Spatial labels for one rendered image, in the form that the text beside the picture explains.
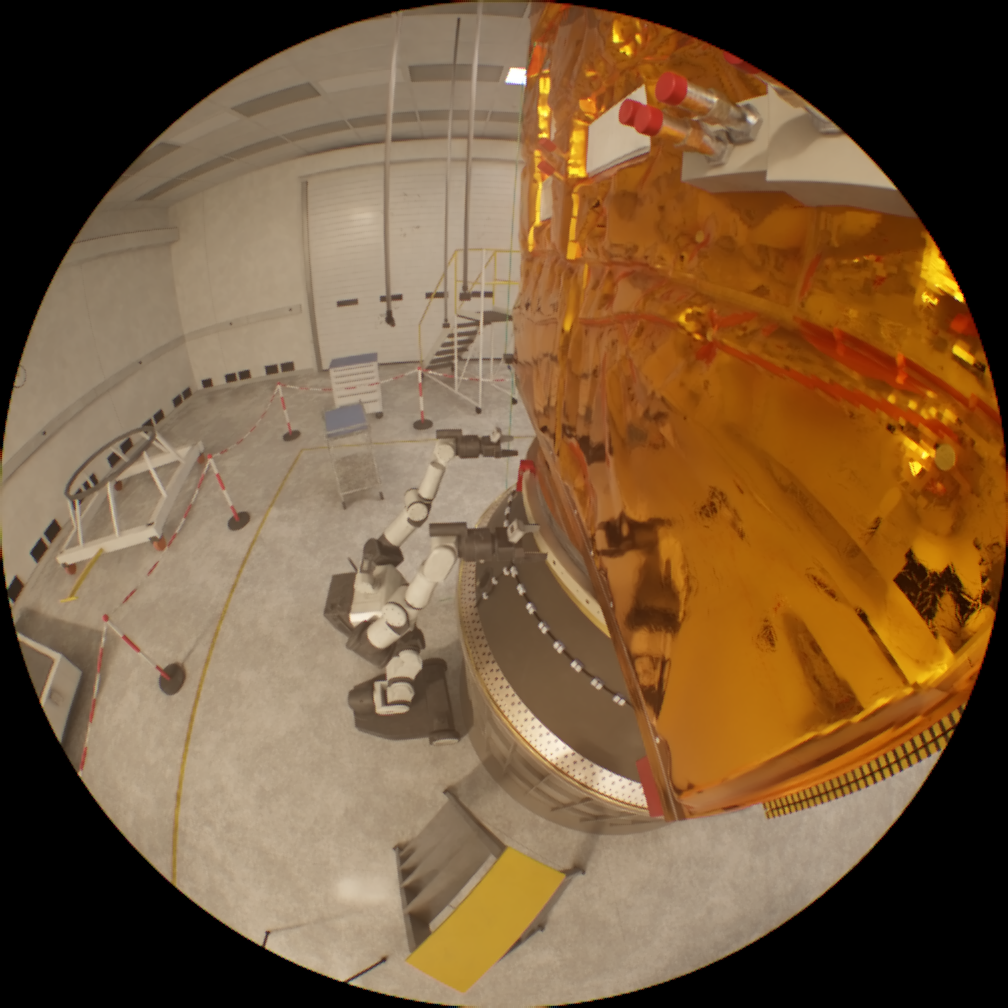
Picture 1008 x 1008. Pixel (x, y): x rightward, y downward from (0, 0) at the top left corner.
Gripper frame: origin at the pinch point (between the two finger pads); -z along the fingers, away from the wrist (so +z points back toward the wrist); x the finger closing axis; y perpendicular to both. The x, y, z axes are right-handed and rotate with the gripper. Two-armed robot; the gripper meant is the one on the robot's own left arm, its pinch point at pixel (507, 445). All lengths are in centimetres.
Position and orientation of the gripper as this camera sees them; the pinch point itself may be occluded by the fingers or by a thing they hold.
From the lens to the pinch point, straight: 134.2
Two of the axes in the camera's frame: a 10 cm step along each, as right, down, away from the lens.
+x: 1.2, 6.3, -7.7
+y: 0.4, -7.7, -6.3
